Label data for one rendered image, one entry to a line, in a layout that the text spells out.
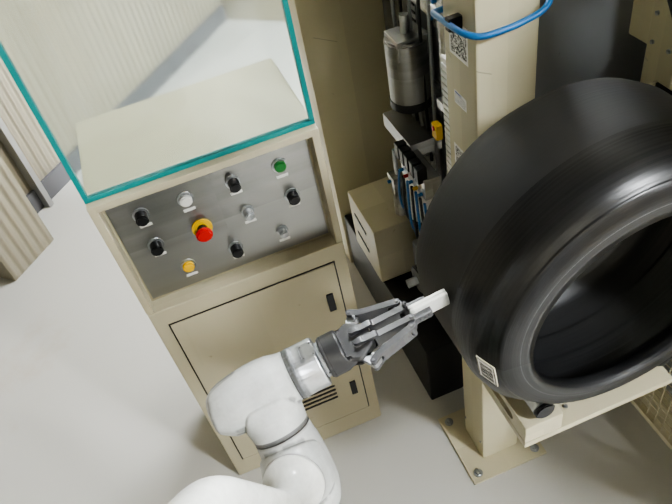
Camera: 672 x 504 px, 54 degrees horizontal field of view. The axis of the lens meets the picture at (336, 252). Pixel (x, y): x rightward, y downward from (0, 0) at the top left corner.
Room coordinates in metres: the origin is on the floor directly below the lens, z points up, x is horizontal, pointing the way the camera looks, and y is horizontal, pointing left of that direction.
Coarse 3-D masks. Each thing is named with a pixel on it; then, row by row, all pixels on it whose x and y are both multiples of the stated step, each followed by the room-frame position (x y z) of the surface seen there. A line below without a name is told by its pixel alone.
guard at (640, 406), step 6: (654, 390) 0.91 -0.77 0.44; (666, 390) 0.88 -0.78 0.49; (642, 396) 0.94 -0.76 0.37; (636, 402) 0.95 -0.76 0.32; (642, 402) 0.94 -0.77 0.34; (648, 402) 0.92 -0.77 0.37; (660, 402) 0.88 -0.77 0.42; (636, 408) 0.94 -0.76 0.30; (642, 408) 0.93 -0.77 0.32; (648, 408) 0.91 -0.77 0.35; (654, 408) 0.89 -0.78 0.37; (660, 408) 0.88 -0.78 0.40; (642, 414) 0.91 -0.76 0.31; (648, 414) 0.90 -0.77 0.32; (666, 414) 0.85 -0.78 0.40; (648, 420) 0.89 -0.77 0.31; (654, 420) 0.88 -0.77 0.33; (654, 426) 0.87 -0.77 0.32; (660, 426) 0.86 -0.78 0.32; (660, 432) 0.84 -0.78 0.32; (666, 432) 0.84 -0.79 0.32; (666, 438) 0.82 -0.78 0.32
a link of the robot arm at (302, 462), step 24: (312, 432) 0.60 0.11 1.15; (264, 456) 0.58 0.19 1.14; (288, 456) 0.55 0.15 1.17; (312, 456) 0.55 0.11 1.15; (216, 480) 0.40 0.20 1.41; (240, 480) 0.43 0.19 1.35; (264, 480) 0.53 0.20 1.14; (288, 480) 0.51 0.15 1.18; (312, 480) 0.51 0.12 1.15; (336, 480) 0.54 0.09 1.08
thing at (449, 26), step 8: (552, 0) 1.05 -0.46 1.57; (440, 8) 1.19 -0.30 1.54; (544, 8) 1.04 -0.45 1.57; (432, 16) 1.15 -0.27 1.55; (440, 16) 1.12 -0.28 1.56; (448, 16) 1.10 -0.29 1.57; (456, 16) 1.09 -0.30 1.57; (528, 16) 1.03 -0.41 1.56; (536, 16) 1.03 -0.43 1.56; (448, 24) 1.08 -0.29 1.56; (456, 24) 1.09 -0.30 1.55; (512, 24) 1.03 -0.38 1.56; (520, 24) 1.03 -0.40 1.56; (456, 32) 1.05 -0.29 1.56; (464, 32) 1.04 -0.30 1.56; (472, 32) 1.03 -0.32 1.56; (488, 32) 1.02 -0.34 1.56; (496, 32) 1.02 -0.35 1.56; (504, 32) 1.02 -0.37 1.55
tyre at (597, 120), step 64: (512, 128) 0.87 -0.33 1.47; (576, 128) 0.80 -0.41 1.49; (640, 128) 0.76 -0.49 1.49; (448, 192) 0.85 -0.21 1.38; (512, 192) 0.75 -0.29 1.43; (576, 192) 0.69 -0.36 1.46; (640, 192) 0.67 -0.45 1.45; (448, 256) 0.77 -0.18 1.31; (512, 256) 0.67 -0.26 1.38; (576, 256) 0.64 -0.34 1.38; (640, 256) 0.92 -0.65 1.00; (448, 320) 0.72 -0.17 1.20; (512, 320) 0.62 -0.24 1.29; (576, 320) 0.86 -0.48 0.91; (640, 320) 0.80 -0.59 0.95; (512, 384) 0.62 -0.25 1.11; (576, 384) 0.65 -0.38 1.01
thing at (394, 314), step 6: (402, 306) 0.73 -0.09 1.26; (390, 312) 0.73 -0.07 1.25; (396, 312) 0.72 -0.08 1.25; (378, 318) 0.72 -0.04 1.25; (384, 318) 0.72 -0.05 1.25; (390, 318) 0.72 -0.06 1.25; (396, 318) 0.72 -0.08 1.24; (360, 324) 0.72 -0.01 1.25; (366, 324) 0.71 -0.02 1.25; (372, 324) 0.71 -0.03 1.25; (378, 324) 0.71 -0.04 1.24; (384, 324) 0.72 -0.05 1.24; (348, 330) 0.71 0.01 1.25; (354, 330) 0.71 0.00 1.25; (360, 330) 0.71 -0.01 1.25; (372, 330) 0.71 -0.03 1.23
